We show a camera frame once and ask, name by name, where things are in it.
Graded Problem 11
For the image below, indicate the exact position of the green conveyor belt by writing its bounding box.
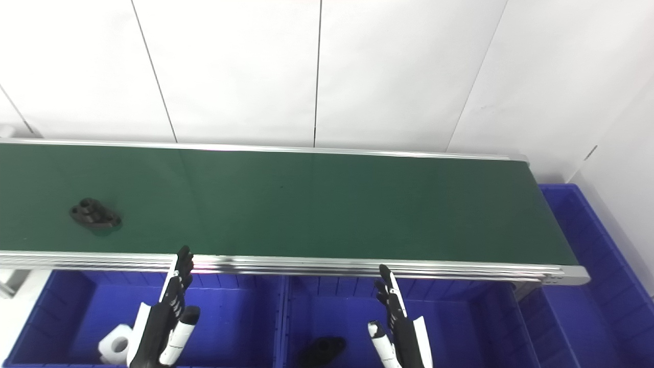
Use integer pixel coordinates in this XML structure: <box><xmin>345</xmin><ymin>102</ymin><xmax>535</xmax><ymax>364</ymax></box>
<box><xmin>0</xmin><ymin>143</ymin><xmax>579</xmax><ymax>266</ymax></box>
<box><xmin>0</xmin><ymin>137</ymin><xmax>591</xmax><ymax>287</ymax></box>

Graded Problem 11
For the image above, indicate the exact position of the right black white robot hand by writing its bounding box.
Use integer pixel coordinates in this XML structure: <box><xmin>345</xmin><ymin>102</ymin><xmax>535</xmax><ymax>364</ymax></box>
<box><xmin>368</xmin><ymin>264</ymin><xmax>434</xmax><ymax>368</ymax></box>

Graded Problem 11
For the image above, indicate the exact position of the white block part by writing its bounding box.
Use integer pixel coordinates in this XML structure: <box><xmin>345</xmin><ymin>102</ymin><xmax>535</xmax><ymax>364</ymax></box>
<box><xmin>98</xmin><ymin>324</ymin><xmax>134</xmax><ymax>365</ymax></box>

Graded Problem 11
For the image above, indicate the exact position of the black flange part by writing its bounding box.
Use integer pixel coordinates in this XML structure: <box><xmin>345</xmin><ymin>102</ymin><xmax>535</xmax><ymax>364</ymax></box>
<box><xmin>298</xmin><ymin>336</ymin><xmax>347</xmax><ymax>368</ymax></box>
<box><xmin>69</xmin><ymin>198</ymin><xmax>122</xmax><ymax>229</ymax></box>

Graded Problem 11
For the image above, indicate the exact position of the blue plastic bin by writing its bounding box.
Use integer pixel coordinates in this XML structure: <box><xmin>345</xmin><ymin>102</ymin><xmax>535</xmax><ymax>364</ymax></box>
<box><xmin>519</xmin><ymin>184</ymin><xmax>654</xmax><ymax>368</ymax></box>
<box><xmin>3</xmin><ymin>270</ymin><xmax>287</xmax><ymax>368</ymax></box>
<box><xmin>278</xmin><ymin>276</ymin><xmax>542</xmax><ymax>368</ymax></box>

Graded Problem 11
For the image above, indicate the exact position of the aluminium conveyor leg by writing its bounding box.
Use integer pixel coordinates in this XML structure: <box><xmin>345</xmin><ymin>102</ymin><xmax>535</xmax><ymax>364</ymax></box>
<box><xmin>0</xmin><ymin>268</ymin><xmax>32</xmax><ymax>300</ymax></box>
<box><xmin>513</xmin><ymin>280</ymin><xmax>542</xmax><ymax>302</ymax></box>

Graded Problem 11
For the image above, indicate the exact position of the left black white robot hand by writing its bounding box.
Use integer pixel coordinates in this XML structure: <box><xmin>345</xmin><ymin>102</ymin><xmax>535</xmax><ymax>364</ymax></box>
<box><xmin>127</xmin><ymin>245</ymin><xmax>201</xmax><ymax>368</ymax></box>

